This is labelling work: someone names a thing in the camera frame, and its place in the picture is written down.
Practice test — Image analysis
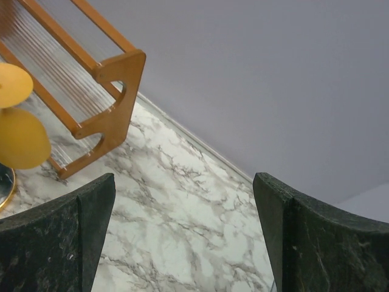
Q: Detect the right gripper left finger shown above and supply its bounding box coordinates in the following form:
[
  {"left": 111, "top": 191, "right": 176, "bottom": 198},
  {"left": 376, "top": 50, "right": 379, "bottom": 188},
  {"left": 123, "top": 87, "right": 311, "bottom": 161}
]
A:
[{"left": 1, "top": 173, "right": 115, "bottom": 291}]

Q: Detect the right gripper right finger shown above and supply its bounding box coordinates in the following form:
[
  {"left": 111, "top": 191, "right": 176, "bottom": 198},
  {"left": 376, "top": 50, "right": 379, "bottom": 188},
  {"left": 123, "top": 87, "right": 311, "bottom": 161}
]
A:
[{"left": 253, "top": 172, "right": 388, "bottom": 291}]

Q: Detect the orange plastic goblet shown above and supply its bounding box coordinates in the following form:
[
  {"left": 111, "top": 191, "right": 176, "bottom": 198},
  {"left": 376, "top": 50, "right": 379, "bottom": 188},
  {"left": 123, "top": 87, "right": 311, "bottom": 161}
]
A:
[{"left": 1, "top": 63, "right": 51, "bottom": 169}]

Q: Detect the wooden dish rack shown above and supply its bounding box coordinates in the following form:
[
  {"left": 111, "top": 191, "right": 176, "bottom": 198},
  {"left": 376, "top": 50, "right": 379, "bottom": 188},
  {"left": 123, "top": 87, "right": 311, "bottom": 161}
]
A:
[{"left": 1, "top": 1, "right": 146, "bottom": 179}]

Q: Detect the gold wire wine glass rack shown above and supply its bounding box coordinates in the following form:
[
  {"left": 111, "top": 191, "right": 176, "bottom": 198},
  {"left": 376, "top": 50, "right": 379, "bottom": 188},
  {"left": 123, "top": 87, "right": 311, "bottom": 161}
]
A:
[{"left": 0, "top": 164, "right": 16, "bottom": 210}]

